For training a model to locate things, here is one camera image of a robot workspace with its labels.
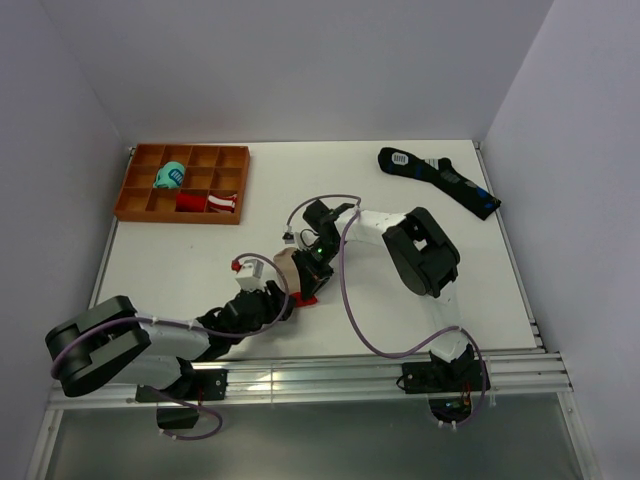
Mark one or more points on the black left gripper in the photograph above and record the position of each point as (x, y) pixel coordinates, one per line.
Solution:
(273, 301)

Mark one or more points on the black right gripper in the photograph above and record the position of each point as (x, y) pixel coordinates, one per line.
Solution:
(310, 274)

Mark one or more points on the beige sock with red toe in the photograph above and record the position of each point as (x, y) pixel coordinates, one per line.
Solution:
(284, 261)

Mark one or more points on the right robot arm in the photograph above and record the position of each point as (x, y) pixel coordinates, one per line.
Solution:
(424, 257)

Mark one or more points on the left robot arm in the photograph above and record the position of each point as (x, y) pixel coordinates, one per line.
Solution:
(113, 343)

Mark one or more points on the rolled red white striped sock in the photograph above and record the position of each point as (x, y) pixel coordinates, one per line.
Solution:
(222, 204)

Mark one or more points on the orange compartment tray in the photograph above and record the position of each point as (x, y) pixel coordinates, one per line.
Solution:
(210, 169)

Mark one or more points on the black blue patterned sock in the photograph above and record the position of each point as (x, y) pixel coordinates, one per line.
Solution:
(440, 173)

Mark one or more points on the rolled teal sock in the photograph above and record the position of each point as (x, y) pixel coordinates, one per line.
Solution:
(170, 176)

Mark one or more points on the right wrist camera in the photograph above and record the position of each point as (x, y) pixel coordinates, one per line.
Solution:
(295, 238)

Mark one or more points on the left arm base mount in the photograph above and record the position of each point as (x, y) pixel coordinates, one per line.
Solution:
(181, 413)

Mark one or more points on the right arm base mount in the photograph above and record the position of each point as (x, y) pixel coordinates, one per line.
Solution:
(440, 378)

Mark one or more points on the aluminium rail frame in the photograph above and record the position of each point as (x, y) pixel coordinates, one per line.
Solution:
(308, 408)

